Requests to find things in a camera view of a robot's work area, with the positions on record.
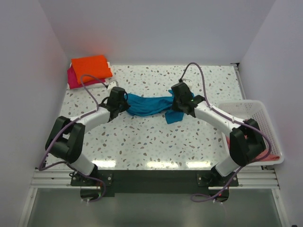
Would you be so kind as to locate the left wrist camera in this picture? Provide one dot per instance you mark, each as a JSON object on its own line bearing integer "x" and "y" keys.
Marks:
{"x": 112, "y": 84}

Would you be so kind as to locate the salmon pink t-shirt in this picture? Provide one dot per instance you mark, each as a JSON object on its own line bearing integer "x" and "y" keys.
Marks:
{"x": 265, "y": 156}

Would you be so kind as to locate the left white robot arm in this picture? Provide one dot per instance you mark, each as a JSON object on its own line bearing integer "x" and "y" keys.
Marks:
{"x": 66, "y": 138}

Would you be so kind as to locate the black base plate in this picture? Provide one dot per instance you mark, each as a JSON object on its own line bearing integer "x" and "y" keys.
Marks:
{"x": 103, "y": 190}

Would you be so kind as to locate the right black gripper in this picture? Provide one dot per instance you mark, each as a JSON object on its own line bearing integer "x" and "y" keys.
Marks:
{"x": 174, "y": 107}

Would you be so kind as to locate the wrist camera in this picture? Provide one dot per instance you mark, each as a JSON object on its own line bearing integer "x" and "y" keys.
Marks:
{"x": 112, "y": 84}
{"x": 188, "y": 82}

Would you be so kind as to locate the folded orange t-shirt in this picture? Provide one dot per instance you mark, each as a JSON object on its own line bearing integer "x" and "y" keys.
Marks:
{"x": 96, "y": 66}

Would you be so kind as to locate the white plastic basket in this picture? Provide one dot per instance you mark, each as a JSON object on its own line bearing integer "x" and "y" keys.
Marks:
{"x": 256, "y": 110}

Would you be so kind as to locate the aluminium frame rail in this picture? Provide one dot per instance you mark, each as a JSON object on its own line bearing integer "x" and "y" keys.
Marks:
{"x": 247, "y": 179}

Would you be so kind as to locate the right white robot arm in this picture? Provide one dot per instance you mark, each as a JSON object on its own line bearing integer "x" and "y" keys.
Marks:
{"x": 222, "y": 121}

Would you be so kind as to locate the folded magenta t-shirt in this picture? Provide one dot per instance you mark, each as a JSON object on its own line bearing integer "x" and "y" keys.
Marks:
{"x": 73, "y": 83}

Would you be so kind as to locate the blue t-shirt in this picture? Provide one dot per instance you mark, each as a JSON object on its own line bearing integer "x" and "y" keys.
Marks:
{"x": 149, "y": 106}

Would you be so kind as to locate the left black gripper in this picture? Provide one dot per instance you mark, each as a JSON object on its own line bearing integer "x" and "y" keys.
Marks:
{"x": 126, "y": 106}

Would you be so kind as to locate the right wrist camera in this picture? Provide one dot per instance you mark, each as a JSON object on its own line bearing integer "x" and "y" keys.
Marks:
{"x": 188, "y": 82}

